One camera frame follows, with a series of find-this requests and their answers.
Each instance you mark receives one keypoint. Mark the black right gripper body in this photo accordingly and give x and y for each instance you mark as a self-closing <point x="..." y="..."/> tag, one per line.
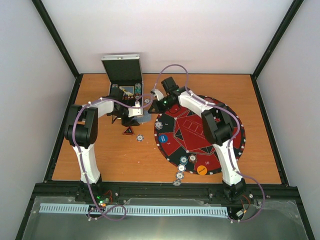
<point x="165" y="105"/>

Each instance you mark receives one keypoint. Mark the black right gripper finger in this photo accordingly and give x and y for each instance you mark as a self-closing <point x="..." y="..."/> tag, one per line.
<point x="153" y="110"/>
<point x="154" y="104"/>

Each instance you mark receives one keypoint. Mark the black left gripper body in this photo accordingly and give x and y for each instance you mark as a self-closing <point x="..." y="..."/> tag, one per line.
<point x="126" y="122"/>

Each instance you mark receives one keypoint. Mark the grey card deck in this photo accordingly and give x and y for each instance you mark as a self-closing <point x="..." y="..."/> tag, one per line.
<point x="145" y="118"/>

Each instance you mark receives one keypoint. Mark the poker chip stack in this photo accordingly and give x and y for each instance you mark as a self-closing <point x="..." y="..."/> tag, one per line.
<point x="158" y="125"/>

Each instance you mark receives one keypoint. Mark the blue small blind button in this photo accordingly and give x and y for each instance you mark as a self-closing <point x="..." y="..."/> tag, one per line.
<point x="163" y="138"/>

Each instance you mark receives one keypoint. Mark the blue green fifty chip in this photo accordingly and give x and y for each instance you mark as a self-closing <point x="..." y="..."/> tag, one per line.
<point x="183" y="160"/>

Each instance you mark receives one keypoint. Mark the blue orange ten chip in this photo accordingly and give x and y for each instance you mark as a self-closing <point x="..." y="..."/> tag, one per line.
<point x="179" y="175"/>
<point x="181" y="167"/>

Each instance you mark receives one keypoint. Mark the orange big blind button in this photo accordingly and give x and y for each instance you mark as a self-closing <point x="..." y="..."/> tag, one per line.
<point x="202" y="170"/>

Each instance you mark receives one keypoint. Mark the clear dealer button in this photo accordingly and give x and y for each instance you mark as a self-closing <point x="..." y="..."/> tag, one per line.
<point x="210" y="100"/>

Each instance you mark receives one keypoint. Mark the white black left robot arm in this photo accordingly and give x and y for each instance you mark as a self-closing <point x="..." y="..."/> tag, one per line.
<point x="81" y="129"/>

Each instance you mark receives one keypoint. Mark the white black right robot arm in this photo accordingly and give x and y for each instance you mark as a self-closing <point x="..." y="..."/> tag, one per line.
<point x="222" y="129"/>

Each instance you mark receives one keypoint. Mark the right poker chip row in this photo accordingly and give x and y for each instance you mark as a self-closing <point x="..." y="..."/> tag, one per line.
<point x="137" y="90"/>

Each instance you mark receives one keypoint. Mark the boxed playing card deck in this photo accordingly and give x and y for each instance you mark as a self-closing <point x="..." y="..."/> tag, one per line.
<point x="128" y="90"/>

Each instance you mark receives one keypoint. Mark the round red black poker mat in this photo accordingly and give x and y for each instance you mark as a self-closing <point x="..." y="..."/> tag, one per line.
<point x="186" y="136"/>

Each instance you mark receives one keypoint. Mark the aluminium poker chip case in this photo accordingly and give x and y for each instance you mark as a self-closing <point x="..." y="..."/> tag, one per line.
<point x="123" y="70"/>

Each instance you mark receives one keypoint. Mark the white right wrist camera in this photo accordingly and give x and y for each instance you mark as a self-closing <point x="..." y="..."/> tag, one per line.
<point x="157" y="94"/>

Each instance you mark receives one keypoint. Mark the light blue slotted cable duct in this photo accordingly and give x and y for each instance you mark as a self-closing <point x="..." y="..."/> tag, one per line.
<point x="137" y="210"/>

